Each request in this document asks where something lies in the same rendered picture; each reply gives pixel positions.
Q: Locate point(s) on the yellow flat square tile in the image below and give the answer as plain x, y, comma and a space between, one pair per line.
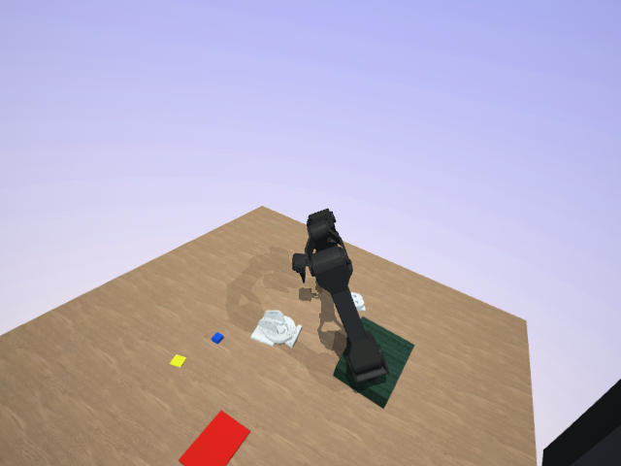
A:
178, 360

